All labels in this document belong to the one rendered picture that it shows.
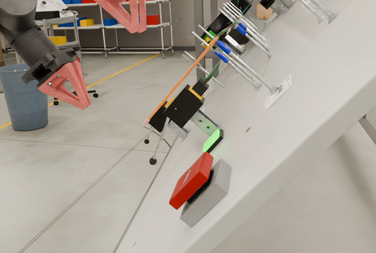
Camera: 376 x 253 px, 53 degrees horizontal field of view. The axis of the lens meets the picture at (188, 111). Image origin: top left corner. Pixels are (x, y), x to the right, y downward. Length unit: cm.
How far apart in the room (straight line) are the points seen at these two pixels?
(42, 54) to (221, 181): 40
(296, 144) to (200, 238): 12
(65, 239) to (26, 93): 205
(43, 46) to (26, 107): 343
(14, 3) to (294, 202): 71
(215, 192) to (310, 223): 53
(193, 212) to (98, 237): 191
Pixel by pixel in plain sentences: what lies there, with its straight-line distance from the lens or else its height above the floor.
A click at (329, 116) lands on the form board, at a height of 119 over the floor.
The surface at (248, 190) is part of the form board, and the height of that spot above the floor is 112.
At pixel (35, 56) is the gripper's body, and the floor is 119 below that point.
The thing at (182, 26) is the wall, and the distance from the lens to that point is 845.
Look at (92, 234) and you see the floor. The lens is 231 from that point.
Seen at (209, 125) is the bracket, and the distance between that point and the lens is 63.
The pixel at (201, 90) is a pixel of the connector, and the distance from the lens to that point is 61.
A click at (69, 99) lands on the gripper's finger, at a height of 112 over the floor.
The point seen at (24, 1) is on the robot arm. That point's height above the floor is 128.
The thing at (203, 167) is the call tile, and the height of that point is 112.
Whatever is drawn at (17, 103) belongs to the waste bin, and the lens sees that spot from 410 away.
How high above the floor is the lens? 128
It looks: 18 degrees down
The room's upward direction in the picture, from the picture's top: 3 degrees counter-clockwise
